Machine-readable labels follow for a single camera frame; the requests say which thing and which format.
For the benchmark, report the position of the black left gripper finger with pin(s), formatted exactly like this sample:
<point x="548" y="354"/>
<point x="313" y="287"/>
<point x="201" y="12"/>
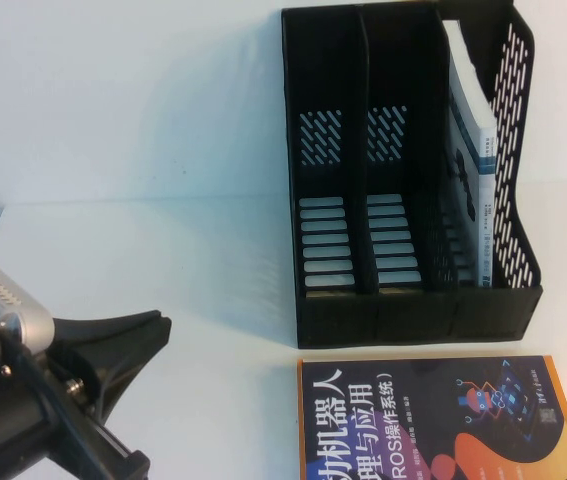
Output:
<point x="123" y="345"/>

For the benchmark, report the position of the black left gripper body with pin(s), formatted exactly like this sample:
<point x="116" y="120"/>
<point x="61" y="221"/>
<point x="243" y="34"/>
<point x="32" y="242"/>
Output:
<point x="13" y="450"/>

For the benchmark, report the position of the white car suspension book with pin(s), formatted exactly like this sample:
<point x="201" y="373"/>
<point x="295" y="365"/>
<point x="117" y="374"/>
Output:
<point x="468" y="100"/>

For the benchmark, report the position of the black plastic three-slot book stand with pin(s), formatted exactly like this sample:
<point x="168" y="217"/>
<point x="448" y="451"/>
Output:
<point x="408" y="320"/>

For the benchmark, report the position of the orange and blue robot book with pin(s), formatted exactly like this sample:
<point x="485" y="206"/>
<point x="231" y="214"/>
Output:
<point x="413" y="430"/>

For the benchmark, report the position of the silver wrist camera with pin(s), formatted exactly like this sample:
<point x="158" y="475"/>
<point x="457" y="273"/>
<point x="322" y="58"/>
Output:
<point x="8" y="300"/>

